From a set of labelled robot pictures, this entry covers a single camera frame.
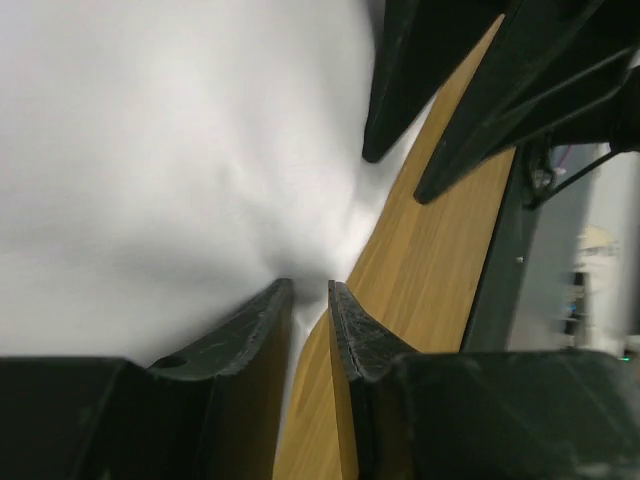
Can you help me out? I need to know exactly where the white t shirt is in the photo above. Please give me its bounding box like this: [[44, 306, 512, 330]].
[[0, 0, 436, 371]]

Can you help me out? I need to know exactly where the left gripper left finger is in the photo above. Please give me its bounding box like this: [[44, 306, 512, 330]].
[[1, 279, 294, 479]]

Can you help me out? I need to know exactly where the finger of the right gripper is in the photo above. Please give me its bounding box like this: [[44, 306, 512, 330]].
[[362, 0, 507, 163]]

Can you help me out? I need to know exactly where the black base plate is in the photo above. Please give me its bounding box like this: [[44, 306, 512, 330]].
[[460, 142, 548, 353]]

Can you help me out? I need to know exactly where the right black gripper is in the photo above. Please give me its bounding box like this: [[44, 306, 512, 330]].
[[414, 1, 639, 210]]

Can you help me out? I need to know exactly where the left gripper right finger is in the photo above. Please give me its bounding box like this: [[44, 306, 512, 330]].
[[328, 282, 639, 479]]

